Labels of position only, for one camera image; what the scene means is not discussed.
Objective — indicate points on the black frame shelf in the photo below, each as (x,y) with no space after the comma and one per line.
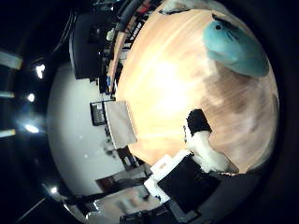
(97,113)

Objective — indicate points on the white plastic container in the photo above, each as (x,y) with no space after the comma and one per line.
(120,124)

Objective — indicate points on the teal plush toy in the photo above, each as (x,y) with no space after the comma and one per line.
(233,49)

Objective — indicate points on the ceiling light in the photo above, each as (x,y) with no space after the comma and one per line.
(31,97)
(31,128)
(54,189)
(39,71)

